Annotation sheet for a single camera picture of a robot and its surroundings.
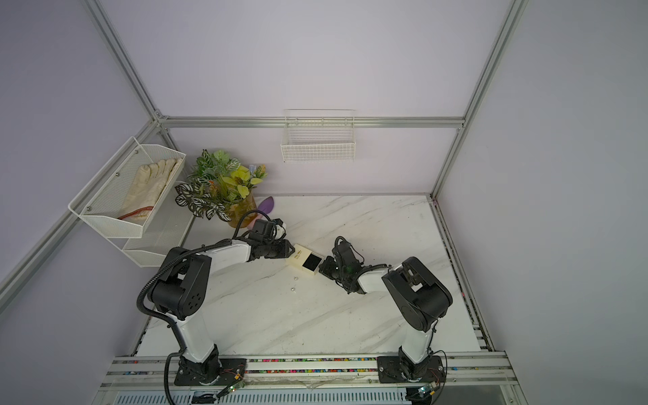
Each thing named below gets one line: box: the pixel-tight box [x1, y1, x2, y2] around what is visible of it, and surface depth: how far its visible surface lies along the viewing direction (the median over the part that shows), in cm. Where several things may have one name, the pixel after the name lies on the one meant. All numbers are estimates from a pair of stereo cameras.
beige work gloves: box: [118, 157, 184, 223], surface depth 79 cm
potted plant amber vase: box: [174, 149, 269, 229], surface depth 94 cm
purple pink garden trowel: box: [256, 195, 275, 220], surface depth 120 cm
